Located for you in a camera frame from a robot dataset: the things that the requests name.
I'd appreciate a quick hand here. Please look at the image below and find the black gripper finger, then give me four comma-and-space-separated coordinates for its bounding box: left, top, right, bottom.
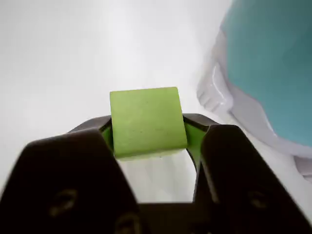
0, 116, 147, 234
182, 113, 312, 234

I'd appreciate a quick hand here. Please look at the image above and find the green lego block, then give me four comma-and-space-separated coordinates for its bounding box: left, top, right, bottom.
109, 86, 189, 161

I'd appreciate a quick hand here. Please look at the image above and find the teal whale-shaped bin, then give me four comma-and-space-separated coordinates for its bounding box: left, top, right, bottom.
196, 0, 312, 177

